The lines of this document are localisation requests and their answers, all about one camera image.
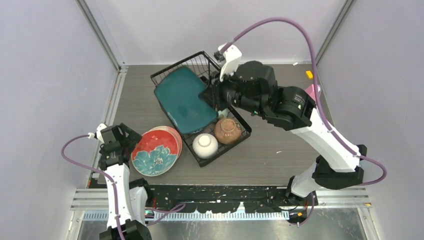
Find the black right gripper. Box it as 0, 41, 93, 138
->
198, 65, 265, 117

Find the red round plate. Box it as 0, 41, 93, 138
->
131, 129, 180, 177

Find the brown striped bowl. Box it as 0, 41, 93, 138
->
214, 117, 242, 145

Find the teal square plate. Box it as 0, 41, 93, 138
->
154, 66, 217, 134

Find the pink round plate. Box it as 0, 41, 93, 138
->
153, 126, 183, 158

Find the white blue-rimmed bowl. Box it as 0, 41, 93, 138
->
192, 133, 219, 159

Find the light green bowl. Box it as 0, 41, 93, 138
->
217, 108, 229, 120

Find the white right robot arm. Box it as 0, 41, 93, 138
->
199, 61, 365, 205

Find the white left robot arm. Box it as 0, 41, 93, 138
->
95, 123, 154, 240

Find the pink wedge object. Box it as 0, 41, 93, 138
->
305, 84, 321, 102

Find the yellow small block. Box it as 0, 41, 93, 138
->
305, 70, 314, 80

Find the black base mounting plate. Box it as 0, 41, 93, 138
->
147, 185, 313, 214

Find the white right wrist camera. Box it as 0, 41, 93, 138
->
214, 44, 242, 82

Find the black wire dish rack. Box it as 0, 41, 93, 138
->
150, 51, 252, 167

